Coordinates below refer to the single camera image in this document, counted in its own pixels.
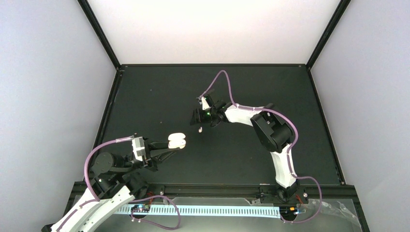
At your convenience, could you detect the black frame post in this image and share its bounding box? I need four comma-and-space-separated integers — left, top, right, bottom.
306, 0, 351, 70
77, 0, 121, 70

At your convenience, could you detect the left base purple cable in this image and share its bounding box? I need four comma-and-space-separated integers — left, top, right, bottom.
129, 194, 182, 231

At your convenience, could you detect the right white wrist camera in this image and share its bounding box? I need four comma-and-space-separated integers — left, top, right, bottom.
201, 97, 210, 111

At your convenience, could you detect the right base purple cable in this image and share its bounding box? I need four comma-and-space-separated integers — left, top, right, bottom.
279, 175, 323, 224

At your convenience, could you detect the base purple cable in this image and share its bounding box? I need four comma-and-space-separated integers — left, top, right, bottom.
279, 175, 323, 224
129, 194, 182, 231

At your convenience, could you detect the black aluminium front rail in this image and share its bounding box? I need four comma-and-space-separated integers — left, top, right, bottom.
67, 182, 356, 197

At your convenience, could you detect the left small circuit board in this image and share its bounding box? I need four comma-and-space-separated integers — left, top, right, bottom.
131, 204, 150, 214

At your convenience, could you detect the white slotted cable duct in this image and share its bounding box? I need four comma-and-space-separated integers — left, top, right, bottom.
114, 204, 280, 218

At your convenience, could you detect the right black frame post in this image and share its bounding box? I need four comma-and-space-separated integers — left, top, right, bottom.
306, 0, 351, 70

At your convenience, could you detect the left black frame post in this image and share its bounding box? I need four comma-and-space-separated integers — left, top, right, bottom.
77, 0, 121, 70

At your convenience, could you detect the right small circuit board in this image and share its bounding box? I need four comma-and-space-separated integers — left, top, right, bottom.
279, 207, 299, 215

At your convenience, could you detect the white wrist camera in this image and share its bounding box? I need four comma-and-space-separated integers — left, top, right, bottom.
201, 97, 210, 111
132, 137, 146, 161

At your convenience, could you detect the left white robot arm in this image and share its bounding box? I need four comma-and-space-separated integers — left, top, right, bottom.
42, 133, 186, 232

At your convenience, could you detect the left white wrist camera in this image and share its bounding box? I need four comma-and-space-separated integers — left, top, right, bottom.
132, 137, 146, 161

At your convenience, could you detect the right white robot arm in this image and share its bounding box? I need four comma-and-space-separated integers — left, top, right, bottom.
190, 94, 299, 203

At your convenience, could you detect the small circuit board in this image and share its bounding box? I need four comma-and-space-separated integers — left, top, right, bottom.
131, 204, 150, 214
279, 207, 299, 215

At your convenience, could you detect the square white earbud case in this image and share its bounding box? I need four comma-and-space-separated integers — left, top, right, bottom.
168, 132, 186, 149

